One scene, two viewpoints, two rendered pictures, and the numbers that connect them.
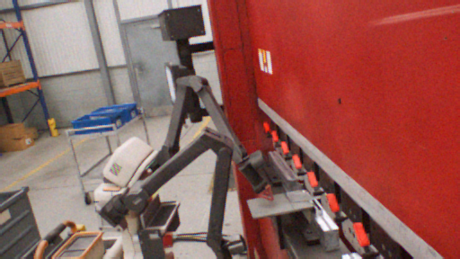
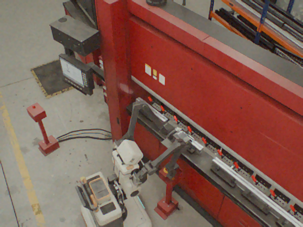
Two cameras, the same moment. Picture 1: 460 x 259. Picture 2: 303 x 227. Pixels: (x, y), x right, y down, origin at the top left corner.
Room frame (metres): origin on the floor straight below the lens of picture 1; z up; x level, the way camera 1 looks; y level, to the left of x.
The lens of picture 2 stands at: (-0.02, 1.47, 3.88)
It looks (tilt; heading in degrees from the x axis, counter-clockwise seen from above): 47 degrees down; 322
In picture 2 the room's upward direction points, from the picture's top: straight up
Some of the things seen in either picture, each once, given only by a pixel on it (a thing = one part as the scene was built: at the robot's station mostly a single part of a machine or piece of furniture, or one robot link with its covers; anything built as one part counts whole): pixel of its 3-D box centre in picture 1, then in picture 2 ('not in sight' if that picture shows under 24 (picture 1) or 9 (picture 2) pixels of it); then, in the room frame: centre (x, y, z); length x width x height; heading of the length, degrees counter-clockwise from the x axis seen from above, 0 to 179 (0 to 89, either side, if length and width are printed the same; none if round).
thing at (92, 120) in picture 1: (99, 122); not in sight; (4.56, 1.49, 0.92); 0.50 x 0.36 x 0.18; 80
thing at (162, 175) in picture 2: not in sight; (170, 173); (1.44, 0.03, 0.75); 0.20 x 0.16 x 0.18; 6
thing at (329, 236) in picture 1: (315, 218); (188, 140); (1.56, -0.32, 0.92); 0.39 x 0.06 x 0.10; 4
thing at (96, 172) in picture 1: (114, 153); not in sight; (4.72, 1.45, 0.47); 0.90 x 0.66 x 0.95; 170
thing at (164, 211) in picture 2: not in sight; (166, 206); (1.43, 0.06, 0.06); 0.25 x 0.20 x 0.12; 96
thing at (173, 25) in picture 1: (188, 70); (79, 60); (2.84, 0.22, 1.53); 0.51 x 0.25 x 0.85; 13
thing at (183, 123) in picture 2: (304, 156); (184, 121); (1.64, -0.31, 1.18); 0.15 x 0.09 x 0.17; 4
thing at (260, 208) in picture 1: (278, 203); (175, 140); (1.61, -0.17, 1.00); 0.26 x 0.18 x 0.01; 94
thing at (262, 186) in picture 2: not in sight; (263, 181); (0.65, -0.39, 1.18); 0.15 x 0.09 x 0.17; 4
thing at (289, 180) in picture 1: (282, 171); (151, 111); (2.17, -0.28, 0.92); 0.50 x 0.06 x 0.10; 4
